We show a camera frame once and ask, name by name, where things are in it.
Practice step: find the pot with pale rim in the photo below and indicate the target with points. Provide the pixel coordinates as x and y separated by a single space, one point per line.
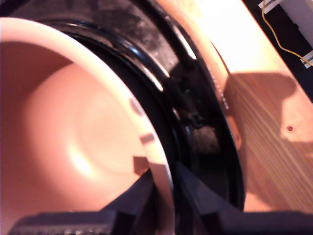
73 122

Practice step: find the black box on floor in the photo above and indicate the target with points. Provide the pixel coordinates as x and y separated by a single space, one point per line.
293 29

